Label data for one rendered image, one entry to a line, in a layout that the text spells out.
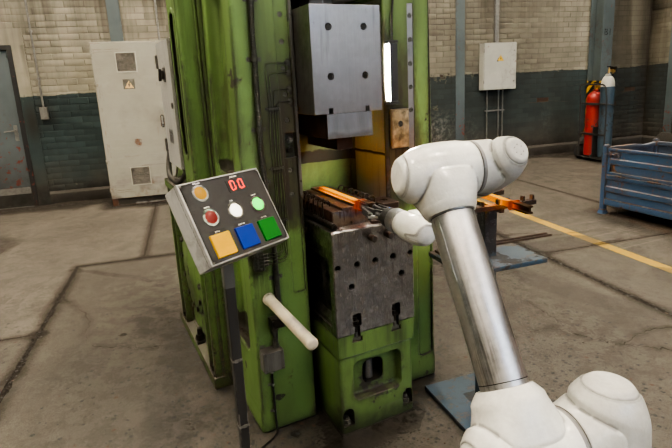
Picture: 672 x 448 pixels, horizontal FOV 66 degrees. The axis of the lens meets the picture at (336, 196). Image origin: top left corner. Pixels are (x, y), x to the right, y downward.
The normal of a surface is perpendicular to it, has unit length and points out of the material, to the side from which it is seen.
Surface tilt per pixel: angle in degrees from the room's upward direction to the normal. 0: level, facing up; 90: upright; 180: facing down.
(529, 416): 54
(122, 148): 90
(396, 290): 90
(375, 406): 90
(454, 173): 62
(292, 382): 90
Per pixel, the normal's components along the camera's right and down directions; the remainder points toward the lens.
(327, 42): 0.45, 0.18
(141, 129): 0.25, 0.20
